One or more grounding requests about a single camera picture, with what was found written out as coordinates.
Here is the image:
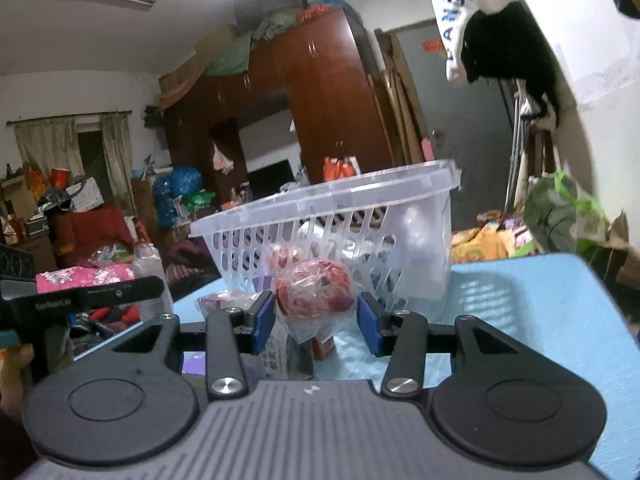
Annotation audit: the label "grey door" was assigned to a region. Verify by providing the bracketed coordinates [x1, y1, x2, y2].
[395, 21, 517, 212]

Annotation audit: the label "yellow snack packets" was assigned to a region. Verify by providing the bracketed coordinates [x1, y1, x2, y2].
[450, 210, 540, 264]

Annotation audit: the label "white plastic basket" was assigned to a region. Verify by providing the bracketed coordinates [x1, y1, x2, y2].
[189, 159, 462, 325]

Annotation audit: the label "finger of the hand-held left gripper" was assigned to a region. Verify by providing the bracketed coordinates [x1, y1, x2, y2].
[74, 276, 166, 312]

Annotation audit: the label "white printed packet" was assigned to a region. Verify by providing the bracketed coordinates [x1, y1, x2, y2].
[262, 332, 317, 382]

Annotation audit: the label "white gift bag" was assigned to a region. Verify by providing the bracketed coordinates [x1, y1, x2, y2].
[70, 177, 104, 212]

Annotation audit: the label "cardboard box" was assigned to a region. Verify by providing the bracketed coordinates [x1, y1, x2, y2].
[194, 24, 240, 68]

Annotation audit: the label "orange bag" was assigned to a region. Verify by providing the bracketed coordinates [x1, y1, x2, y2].
[322, 155, 362, 182]

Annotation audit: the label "white hanging plastic bag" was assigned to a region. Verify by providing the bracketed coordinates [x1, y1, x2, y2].
[212, 142, 235, 172]

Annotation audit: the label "green and white bag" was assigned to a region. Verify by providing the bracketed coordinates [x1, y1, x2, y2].
[523, 170, 609, 257]

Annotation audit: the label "pink floral blanket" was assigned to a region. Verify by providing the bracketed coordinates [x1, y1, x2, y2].
[36, 265, 136, 295]

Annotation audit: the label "dark red blanket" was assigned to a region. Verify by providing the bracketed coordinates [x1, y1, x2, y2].
[165, 239, 221, 287]

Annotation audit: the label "black monitor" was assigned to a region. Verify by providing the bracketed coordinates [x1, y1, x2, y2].
[247, 158, 297, 199]

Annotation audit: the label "red round packet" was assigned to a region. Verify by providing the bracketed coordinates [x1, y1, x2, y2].
[271, 258, 355, 344]

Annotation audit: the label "brown cardboard piece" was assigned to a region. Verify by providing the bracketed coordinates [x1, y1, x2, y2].
[599, 210, 640, 288]

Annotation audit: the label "person's left hand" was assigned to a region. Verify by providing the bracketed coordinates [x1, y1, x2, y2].
[0, 346, 35, 397]

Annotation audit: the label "red cloth covered cabinet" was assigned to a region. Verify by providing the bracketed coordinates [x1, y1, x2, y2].
[50, 204, 137, 267]

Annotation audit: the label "flat purple packet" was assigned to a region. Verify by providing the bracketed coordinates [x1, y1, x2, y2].
[197, 290, 262, 319]

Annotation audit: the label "green cloth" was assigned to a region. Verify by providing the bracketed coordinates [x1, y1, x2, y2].
[204, 9, 302, 77]

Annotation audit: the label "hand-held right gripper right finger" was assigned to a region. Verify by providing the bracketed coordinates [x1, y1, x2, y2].
[357, 291, 534, 402]

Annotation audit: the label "clear water bottle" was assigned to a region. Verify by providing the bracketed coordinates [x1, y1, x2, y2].
[131, 243, 175, 322]

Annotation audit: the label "metal crutches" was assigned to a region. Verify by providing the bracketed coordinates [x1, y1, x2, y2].
[504, 79, 532, 212]

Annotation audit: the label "brown wooden wardrobe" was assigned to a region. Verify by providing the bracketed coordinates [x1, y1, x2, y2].
[160, 6, 397, 212]

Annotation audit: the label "blue plastic bags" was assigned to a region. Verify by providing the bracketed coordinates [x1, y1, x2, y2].
[152, 166, 204, 229]

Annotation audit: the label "white and black jacket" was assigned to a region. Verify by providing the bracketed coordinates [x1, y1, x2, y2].
[428, 0, 562, 132]

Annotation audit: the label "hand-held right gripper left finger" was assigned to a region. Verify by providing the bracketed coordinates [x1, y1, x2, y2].
[110, 290, 277, 402]

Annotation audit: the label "beige curtain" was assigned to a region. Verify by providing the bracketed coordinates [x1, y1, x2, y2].
[99, 113, 137, 217]
[14, 119, 77, 173]

